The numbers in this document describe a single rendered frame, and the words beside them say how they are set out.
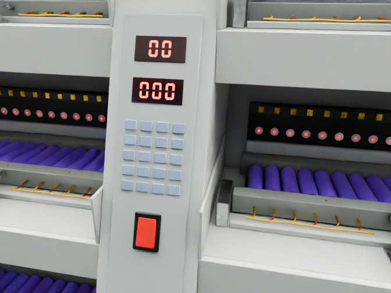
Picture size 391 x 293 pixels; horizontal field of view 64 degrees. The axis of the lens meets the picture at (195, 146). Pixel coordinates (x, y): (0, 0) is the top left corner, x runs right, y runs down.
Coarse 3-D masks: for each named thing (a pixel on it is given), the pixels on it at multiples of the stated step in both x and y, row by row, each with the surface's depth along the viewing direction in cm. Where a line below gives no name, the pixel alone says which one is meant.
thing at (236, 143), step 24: (0, 72) 53; (240, 96) 46; (264, 96) 46; (288, 96) 45; (312, 96) 44; (336, 96) 44; (360, 96) 43; (384, 96) 43; (240, 120) 46; (240, 144) 46
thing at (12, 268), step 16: (0, 272) 48; (16, 272) 48; (32, 272) 48; (48, 272) 47; (0, 288) 45; (16, 288) 45; (32, 288) 46; (48, 288) 46; (64, 288) 46; (80, 288) 45; (96, 288) 45
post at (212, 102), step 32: (128, 0) 28; (160, 0) 27; (192, 0) 27; (224, 96) 39; (224, 128) 43; (192, 160) 27; (192, 192) 27; (192, 224) 28; (192, 256) 28; (192, 288) 28
